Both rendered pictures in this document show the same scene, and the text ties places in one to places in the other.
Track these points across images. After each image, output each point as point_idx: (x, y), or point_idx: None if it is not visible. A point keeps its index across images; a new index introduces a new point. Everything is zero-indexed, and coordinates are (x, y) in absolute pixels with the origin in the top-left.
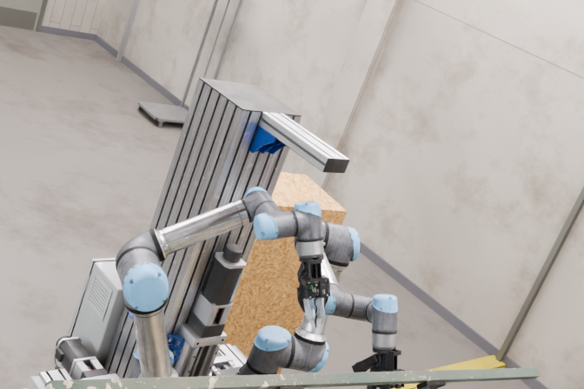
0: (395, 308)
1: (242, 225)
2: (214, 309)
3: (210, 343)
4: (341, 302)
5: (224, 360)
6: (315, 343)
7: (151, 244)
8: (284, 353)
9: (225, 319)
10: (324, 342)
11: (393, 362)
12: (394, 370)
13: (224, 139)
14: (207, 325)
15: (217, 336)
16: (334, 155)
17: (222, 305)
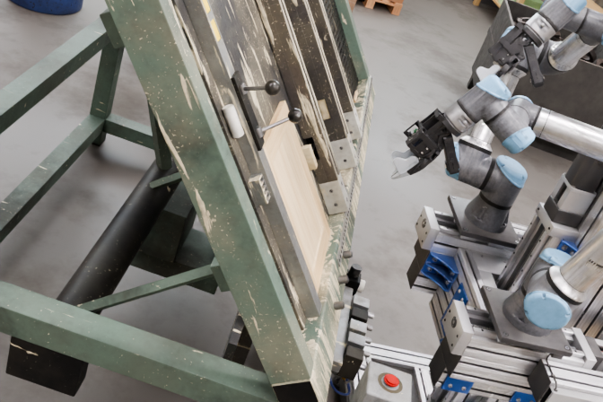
0: (482, 83)
1: (576, 38)
2: (562, 179)
3: (543, 221)
4: (509, 102)
5: (583, 348)
6: (547, 272)
7: (554, 44)
8: (537, 266)
9: (561, 204)
10: (552, 283)
11: (427, 116)
12: (421, 123)
13: None
14: (551, 194)
15: (549, 219)
16: None
17: (567, 179)
